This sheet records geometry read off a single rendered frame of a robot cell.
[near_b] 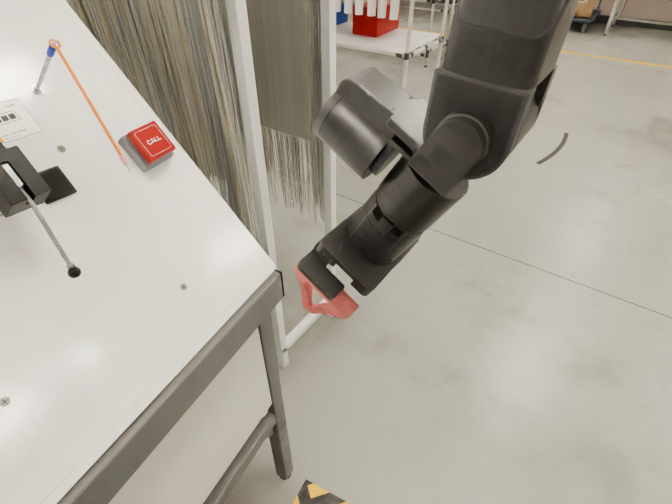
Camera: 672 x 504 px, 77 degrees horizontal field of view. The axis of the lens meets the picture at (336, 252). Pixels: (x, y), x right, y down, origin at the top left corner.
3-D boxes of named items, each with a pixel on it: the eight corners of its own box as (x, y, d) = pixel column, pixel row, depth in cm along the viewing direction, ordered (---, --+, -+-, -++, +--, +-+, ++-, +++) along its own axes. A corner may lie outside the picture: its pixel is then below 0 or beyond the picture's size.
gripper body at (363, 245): (311, 251, 39) (345, 205, 33) (369, 202, 45) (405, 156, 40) (362, 301, 38) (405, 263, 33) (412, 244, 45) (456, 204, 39)
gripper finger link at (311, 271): (271, 298, 44) (302, 255, 37) (312, 261, 48) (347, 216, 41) (317, 344, 43) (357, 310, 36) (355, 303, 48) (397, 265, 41)
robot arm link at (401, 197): (459, 203, 30) (487, 170, 33) (389, 136, 30) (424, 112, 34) (407, 251, 35) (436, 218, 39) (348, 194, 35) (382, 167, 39)
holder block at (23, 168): (5, 218, 46) (11, 205, 43) (-31, 174, 44) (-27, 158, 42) (44, 202, 49) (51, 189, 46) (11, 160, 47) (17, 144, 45)
